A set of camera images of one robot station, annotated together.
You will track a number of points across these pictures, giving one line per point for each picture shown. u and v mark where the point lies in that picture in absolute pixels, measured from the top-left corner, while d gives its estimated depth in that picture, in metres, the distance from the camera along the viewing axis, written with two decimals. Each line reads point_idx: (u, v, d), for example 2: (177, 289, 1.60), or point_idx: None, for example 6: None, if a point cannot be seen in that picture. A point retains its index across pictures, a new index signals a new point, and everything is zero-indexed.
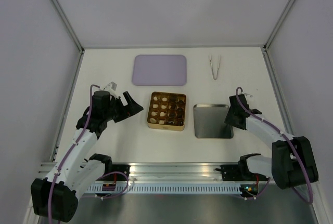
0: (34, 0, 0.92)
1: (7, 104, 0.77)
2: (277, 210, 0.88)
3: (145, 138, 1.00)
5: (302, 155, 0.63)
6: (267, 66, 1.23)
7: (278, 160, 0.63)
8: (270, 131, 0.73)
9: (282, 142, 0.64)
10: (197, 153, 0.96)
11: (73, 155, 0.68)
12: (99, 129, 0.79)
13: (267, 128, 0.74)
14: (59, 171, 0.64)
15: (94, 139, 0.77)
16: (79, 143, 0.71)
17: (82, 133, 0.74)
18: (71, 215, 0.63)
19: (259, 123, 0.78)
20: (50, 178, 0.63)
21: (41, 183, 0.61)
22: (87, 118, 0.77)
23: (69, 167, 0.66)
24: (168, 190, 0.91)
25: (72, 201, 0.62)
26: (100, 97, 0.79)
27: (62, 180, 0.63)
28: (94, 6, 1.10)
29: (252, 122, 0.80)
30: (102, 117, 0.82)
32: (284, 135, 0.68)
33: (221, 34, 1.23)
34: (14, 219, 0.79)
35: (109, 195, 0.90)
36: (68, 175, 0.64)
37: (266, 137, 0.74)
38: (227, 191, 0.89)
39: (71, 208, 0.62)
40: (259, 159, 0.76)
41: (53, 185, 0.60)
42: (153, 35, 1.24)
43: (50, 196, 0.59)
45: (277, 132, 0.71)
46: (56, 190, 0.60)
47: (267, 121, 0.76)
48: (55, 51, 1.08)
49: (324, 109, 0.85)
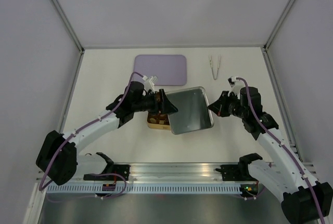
0: (34, 0, 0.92)
1: (8, 105, 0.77)
2: (277, 210, 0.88)
3: (145, 138, 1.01)
5: (321, 202, 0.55)
6: (267, 66, 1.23)
7: (296, 210, 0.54)
8: (291, 167, 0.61)
9: (303, 192, 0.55)
10: (197, 153, 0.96)
11: (92, 128, 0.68)
12: (123, 119, 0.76)
13: (286, 160, 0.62)
14: (75, 133, 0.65)
15: (115, 126, 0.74)
16: (102, 120, 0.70)
17: (110, 114, 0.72)
18: (63, 181, 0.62)
19: (277, 150, 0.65)
20: (65, 135, 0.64)
21: (56, 136, 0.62)
22: (115, 104, 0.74)
23: (85, 135, 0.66)
24: (168, 190, 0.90)
25: (71, 168, 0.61)
26: (133, 90, 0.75)
27: (74, 142, 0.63)
28: (94, 6, 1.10)
29: (268, 143, 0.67)
30: (130, 107, 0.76)
32: (307, 180, 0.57)
33: (221, 34, 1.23)
34: (15, 219, 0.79)
35: (109, 195, 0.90)
36: (80, 141, 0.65)
37: (282, 170, 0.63)
38: (227, 191, 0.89)
39: (66, 175, 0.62)
40: (265, 171, 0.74)
41: (64, 142, 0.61)
42: (153, 35, 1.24)
43: (58, 149, 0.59)
45: (298, 171, 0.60)
46: (64, 148, 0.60)
47: (288, 150, 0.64)
48: (55, 51, 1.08)
49: (324, 109, 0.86)
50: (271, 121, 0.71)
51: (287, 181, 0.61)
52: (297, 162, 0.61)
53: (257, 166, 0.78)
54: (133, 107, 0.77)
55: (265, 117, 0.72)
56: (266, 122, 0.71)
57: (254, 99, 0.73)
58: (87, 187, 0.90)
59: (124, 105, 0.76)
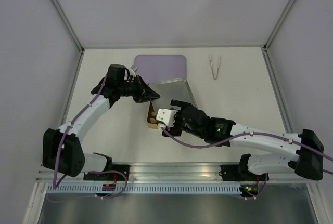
0: (34, 0, 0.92)
1: (9, 105, 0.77)
2: (276, 210, 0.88)
3: (145, 137, 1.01)
5: (314, 143, 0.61)
6: (267, 66, 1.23)
7: (312, 169, 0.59)
8: (276, 142, 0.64)
9: (304, 154, 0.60)
10: (197, 153, 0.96)
11: (86, 114, 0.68)
12: (112, 98, 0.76)
13: (267, 140, 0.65)
14: (71, 124, 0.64)
15: (107, 107, 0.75)
16: (92, 104, 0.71)
17: (97, 97, 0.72)
18: (77, 172, 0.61)
19: (253, 139, 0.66)
20: (63, 129, 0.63)
21: (54, 132, 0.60)
22: (100, 86, 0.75)
23: (81, 123, 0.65)
24: (168, 190, 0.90)
25: (80, 158, 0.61)
26: (117, 69, 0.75)
27: (74, 132, 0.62)
28: (94, 6, 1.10)
29: (243, 141, 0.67)
30: (116, 88, 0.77)
32: (295, 142, 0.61)
33: (221, 34, 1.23)
34: (15, 219, 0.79)
35: (109, 195, 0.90)
36: (79, 130, 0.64)
37: (270, 149, 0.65)
38: (227, 191, 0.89)
39: (78, 166, 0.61)
40: (262, 161, 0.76)
41: (64, 135, 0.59)
42: (153, 35, 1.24)
43: (60, 144, 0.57)
45: (283, 141, 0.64)
46: (67, 141, 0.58)
47: (261, 132, 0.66)
48: (55, 51, 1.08)
49: (324, 109, 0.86)
50: (225, 122, 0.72)
51: (284, 155, 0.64)
52: (274, 135, 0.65)
53: (255, 161, 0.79)
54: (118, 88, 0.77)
55: (218, 124, 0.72)
56: (223, 128, 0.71)
57: (201, 117, 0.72)
58: (87, 187, 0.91)
59: (110, 85, 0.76)
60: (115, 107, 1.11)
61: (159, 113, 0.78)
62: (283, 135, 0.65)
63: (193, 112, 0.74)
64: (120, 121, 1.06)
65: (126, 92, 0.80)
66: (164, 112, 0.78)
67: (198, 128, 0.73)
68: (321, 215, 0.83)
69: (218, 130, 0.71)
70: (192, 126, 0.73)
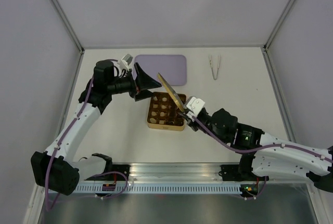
0: None
1: (9, 104, 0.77)
2: (277, 210, 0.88)
3: (144, 137, 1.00)
5: None
6: (267, 66, 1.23)
7: None
8: (306, 156, 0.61)
9: None
10: (197, 153, 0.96)
11: (74, 131, 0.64)
12: (102, 103, 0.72)
13: (297, 154, 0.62)
14: (59, 146, 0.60)
15: (98, 114, 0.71)
16: (80, 117, 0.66)
17: (84, 107, 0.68)
18: (71, 188, 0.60)
19: (282, 151, 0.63)
20: (50, 152, 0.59)
21: (41, 156, 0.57)
22: (88, 91, 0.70)
23: (70, 143, 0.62)
24: (168, 191, 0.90)
25: (73, 175, 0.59)
26: (103, 69, 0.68)
27: (62, 155, 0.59)
28: (94, 7, 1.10)
29: (270, 152, 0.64)
30: (106, 89, 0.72)
32: (328, 159, 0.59)
33: (221, 34, 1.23)
34: (15, 219, 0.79)
35: (109, 195, 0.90)
36: (68, 150, 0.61)
37: (298, 163, 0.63)
38: (227, 191, 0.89)
39: (72, 183, 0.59)
40: (270, 166, 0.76)
41: (51, 159, 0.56)
42: (153, 35, 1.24)
43: (48, 169, 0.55)
45: (314, 156, 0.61)
46: (55, 165, 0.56)
47: (292, 145, 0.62)
48: (55, 51, 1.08)
49: (324, 109, 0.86)
50: (252, 130, 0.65)
51: (313, 170, 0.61)
52: (305, 148, 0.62)
53: (261, 165, 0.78)
54: (109, 89, 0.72)
55: (245, 131, 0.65)
56: (251, 136, 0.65)
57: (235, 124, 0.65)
58: (87, 187, 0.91)
59: (98, 88, 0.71)
60: (115, 107, 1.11)
61: (191, 102, 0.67)
62: (312, 149, 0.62)
63: (227, 117, 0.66)
64: (120, 121, 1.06)
65: (119, 90, 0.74)
66: (197, 101, 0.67)
67: (227, 134, 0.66)
68: (321, 214, 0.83)
69: (246, 138, 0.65)
70: (222, 132, 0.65)
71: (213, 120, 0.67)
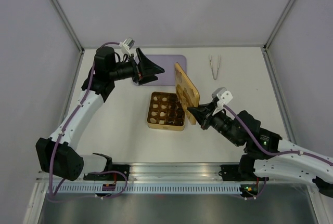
0: (34, 0, 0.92)
1: (9, 104, 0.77)
2: (277, 210, 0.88)
3: (144, 137, 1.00)
5: None
6: (267, 66, 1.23)
7: None
8: (321, 165, 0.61)
9: None
10: (197, 153, 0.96)
11: (77, 117, 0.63)
12: (105, 91, 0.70)
13: (314, 162, 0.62)
14: (63, 132, 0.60)
15: (100, 102, 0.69)
16: (84, 104, 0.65)
17: (88, 94, 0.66)
18: (76, 174, 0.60)
19: (298, 158, 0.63)
20: (54, 137, 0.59)
21: (46, 141, 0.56)
22: (89, 79, 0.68)
23: (74, 128, 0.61)
24: (168, 190, 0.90)
25: (78, 161, 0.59)
26: (102, 57, 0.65)
27: (66, 140, 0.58)
28: (94, 7, 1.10)
29: (286, 159, 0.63)
30: (108, 77, 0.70)
32: None
33: (221, 34, 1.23)
34: (15, 219, 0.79)
35: (109, 195, 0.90)
36: (72, 136, 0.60)
37: (312, 171, 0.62)
38: (227, 191, 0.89)
39: (77, 168, 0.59)
40: (274, 169, 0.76)
41: (56, 144, 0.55)
42: (153, 34, 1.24)
43: (53, 154, 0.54)
45: (330, 166, 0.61)
46: (60, 150, 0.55)
47: (309, 153, 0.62)
48: (54, 51, 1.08)
49: (324, 108, 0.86)
50: (270, 135, 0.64)
51: (327, 179, 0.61)
52: (321, 157, 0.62)
53: (264, 167, 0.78)
54: (110, 76, 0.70)
55: (264, 135, 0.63)
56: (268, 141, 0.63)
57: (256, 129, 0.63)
58: (87, 187, 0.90)
59: (101, 76, 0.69)
60: (115, 107, 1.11)
61: (221, 92, 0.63)
62: (327, 159, 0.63)
63: (248, 120, 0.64)
64: (120, 121, 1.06)
65: (122, 76, 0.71)
66: (227, 93, 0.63)
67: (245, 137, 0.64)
68: (321, 215, 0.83)
69: (265, 143, 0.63)
70: (240, 135, 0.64)
71: (233, 122, 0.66)
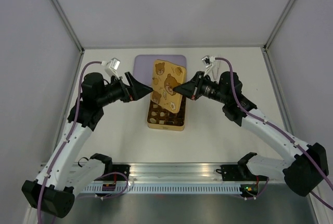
0: None
1: (8, 104, 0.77)
2: (277, 210, 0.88)
3: (144, 137, 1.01)
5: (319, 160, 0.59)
6: (267, 66, 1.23)
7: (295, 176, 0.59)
8: (281, 139, 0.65)
9: (302, 159, 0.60)
10: (196, 153, 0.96)
11: (63, 156, 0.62)
12: (93, 120, 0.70)
13: (275, 134, 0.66)
14: (49, 174, 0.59)
15: (89, 132, 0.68)
16: (69, 140, 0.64)
17: (74, 127, 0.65)
18: (67, 211, 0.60)
19: (263, 126, 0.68)
20: (40, 180, 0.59)
21: (32, 186, 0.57)
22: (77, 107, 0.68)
23: (60, 169, 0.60)
24: (168, 190, 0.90)
25: (68, 199, 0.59)
26: (91, 84, 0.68)
27: (52, 183, 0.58)
28: (93, 6, 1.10)
29: (251, 123, 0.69)
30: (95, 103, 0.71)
32: (299, 147, 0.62)
33: (221, 34, 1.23)
34: (15, 218, 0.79)
35: (109, 195, 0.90)
36: (59, 178, 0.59)
37: (273, 143, 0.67)
38: (227, 191, 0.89)
39: (67, 206, 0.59)
40: (261, 161, 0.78)
41: (42, 190, 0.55)
42: (153, 34, 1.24)
43: (39, 201, 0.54)
45: (290, 142, 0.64)
46: (47, 195, 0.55)
47: (273, 124, 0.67)
48: (54, 51, 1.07)
49: (324, 108, 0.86)
50: (248, 104, 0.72)
51: (283, 153, 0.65)
52: (284, 132, 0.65)
53: (256, 160, 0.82)
54: (99, 103, 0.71)
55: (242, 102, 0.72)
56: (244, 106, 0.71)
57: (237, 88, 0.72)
58: (87, 187, 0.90)
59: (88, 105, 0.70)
60: (115, 107, 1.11)
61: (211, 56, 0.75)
62: (293, 137, 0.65)
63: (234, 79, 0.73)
64: (120, 121, 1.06)
65: (112, 99, 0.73)
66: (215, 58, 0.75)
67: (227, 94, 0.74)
68: (321, 214, 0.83)
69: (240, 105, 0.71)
70: (224, 91, 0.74)
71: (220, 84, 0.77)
